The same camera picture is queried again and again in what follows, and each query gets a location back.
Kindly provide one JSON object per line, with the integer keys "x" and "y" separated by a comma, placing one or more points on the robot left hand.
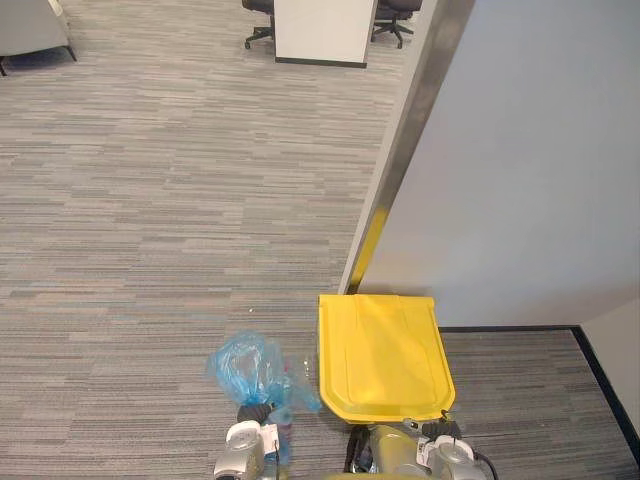
{"x": 254, "y": 414}

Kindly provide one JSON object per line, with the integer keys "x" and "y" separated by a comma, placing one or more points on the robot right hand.
{"x": 436, "y": 429}

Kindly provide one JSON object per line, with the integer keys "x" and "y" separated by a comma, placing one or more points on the blue plastic rubbish bag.
{"x": 245, "y": 365}

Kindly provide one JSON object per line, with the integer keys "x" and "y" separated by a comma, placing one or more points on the yellow trash can lid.
{"x": 382, "y": 355}

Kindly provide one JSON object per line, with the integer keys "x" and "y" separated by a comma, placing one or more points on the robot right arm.
{"x": 452, "y": 457}

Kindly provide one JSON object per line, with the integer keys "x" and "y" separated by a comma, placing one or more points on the black baseboard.
{"x": 605, "y": 380}

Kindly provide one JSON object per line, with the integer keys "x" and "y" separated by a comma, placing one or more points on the white desk panel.
{"x": 322, "y": 30}

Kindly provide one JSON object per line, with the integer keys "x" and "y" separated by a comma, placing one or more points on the black office chair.
{"x": 395, "y": 15}
{"x": 257, "y": 20}

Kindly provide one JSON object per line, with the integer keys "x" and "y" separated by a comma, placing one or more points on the grey sofa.
{"x": 30, "y": 25}

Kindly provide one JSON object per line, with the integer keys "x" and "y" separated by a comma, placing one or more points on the metal wall corner trim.
{"x": 415, "y": 125}

